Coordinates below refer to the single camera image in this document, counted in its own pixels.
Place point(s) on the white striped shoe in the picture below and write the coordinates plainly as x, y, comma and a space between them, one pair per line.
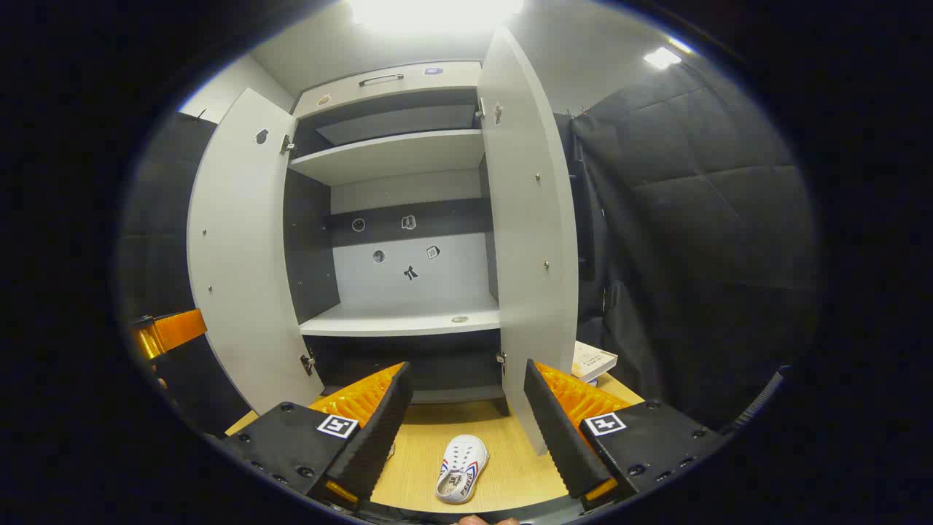
461, 467

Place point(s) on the white book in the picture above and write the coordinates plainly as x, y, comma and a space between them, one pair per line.
592, 359

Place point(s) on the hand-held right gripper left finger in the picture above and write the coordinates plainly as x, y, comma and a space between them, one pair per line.
383, 430

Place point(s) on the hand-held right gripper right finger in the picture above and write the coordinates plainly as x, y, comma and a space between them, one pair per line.
561, 437

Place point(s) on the grey white shoe cabinet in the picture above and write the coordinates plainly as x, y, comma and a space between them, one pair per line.
393, 157

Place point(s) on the black backdrop cloth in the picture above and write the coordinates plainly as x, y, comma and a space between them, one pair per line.
692, 219

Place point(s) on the beige cabinet drawer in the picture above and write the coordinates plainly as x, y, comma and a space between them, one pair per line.
437, 82

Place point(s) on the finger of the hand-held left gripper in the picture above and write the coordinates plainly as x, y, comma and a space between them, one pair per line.
171, 332

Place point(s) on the ceiling light panel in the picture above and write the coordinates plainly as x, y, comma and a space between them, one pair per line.
662, 57
437, 13

